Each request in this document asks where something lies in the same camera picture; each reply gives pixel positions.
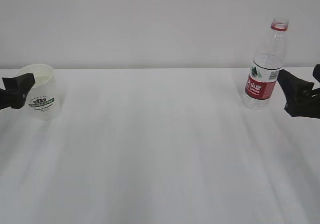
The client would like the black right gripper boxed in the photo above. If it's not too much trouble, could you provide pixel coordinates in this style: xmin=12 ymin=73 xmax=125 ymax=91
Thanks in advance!
xmin=277 ymin=64 xmax=320 ymax=119

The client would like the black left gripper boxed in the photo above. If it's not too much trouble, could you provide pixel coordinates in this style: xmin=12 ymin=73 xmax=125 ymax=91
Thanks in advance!
xmin=0 ymin=73 xmax=35 ymax=110

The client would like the white paper coffee cup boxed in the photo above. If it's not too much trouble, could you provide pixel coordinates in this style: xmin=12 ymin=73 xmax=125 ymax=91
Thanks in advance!
xmin=17 ymin=64 xmax=61 ymax=121

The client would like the clear plastic water bottle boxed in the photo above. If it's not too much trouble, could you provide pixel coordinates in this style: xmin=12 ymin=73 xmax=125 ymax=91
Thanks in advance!
xmin=242 ymin=17 xmax=289 ymax=109

